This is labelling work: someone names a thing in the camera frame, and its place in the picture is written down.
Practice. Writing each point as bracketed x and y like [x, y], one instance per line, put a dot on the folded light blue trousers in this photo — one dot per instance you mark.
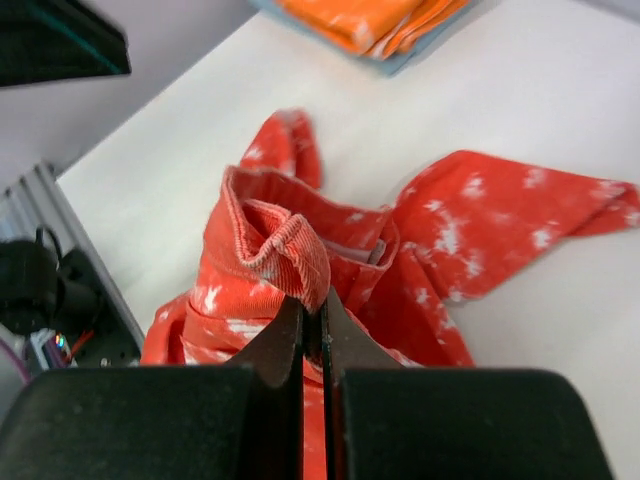
[397, 61]

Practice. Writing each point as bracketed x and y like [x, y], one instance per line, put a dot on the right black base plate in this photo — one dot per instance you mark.
[58, 310]

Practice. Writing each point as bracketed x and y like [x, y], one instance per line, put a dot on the green plastic bin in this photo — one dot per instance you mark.
[49, 41]

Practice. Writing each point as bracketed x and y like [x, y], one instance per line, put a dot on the aluminium front rail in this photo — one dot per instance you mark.
[35, 200]

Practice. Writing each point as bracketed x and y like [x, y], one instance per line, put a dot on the folded orange tie-dye trousers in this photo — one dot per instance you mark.
[376, 29]

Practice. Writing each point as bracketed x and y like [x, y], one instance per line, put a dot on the red white tie-dye trousers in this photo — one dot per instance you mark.
[459, 229]

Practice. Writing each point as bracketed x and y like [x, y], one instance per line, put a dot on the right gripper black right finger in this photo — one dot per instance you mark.
[345, 346]

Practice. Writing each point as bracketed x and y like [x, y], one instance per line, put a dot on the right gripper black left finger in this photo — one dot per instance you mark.
[273, 437]

